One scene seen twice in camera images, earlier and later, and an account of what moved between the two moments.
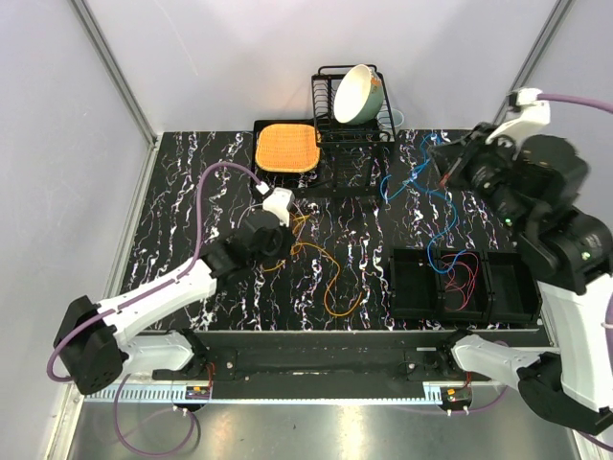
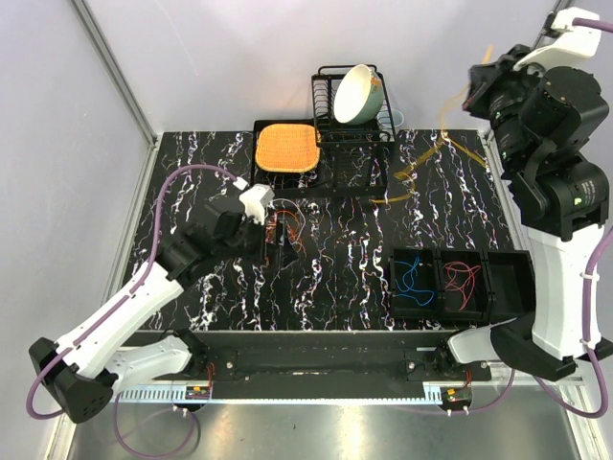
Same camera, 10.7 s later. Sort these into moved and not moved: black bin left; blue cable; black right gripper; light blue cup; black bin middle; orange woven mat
Moved: blue cable; black right gripper
Not moved: black bin left; black bin middle; orange woven mat; light blue cup
